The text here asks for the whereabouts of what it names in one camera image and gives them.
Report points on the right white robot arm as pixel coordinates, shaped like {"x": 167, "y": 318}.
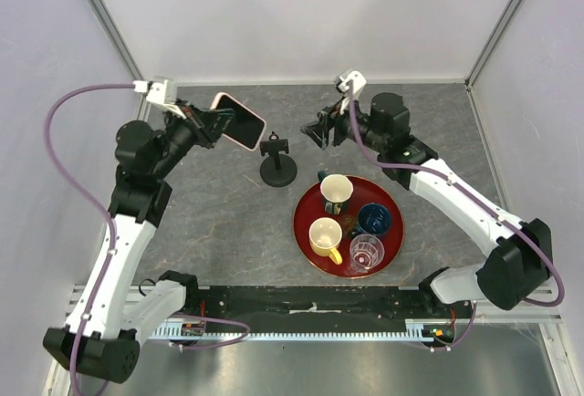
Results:
{"x": 518, "y": 254}

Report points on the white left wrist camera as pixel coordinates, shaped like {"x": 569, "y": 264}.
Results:
{"x": 161, "y": 92}

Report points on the blue mug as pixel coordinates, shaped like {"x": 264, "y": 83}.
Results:
{"x": 375, "y": 219}

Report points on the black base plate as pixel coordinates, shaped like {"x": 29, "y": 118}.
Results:
{"x": 321, "y": 309}

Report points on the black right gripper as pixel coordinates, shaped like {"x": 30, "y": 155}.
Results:
{"x": 331, "y": 117}

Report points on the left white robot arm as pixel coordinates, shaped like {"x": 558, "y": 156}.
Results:
{"x": 101, "y": 337}

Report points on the aluminium frame rail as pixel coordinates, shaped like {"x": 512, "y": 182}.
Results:
{"x": 115, "y": 37}

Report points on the right aluminium frame post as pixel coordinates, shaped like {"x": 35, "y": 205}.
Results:
{"x": 495, "y": 37}

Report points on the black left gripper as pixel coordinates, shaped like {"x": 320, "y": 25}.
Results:
{"x": 206, "y": 124}

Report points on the red round tray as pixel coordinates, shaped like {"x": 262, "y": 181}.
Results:
{"x": 309, "y": 209}

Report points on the black phone stand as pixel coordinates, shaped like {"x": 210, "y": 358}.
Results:
{"x": 278, "y": 169}

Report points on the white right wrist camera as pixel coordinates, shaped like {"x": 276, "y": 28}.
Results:
{"x": 350, "y": 83}

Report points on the clear glass tumbler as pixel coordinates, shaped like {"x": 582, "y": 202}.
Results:
{"x": 366, "y": 251}

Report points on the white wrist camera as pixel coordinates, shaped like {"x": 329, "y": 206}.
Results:
{"x": 161, "y": 92}
{"x": 350, "y": 83}

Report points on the blue slotted cable duct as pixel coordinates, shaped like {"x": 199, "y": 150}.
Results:
{"x": 176, "y": 331}

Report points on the pink smartphone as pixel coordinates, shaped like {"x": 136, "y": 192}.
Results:
{"x": 246, "y": 128}

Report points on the yellow mug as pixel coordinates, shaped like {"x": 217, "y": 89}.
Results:
{"x": 325, "y": 235}

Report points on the green mug white inside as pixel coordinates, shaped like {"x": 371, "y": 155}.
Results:
{"x": 336, "y": 191}

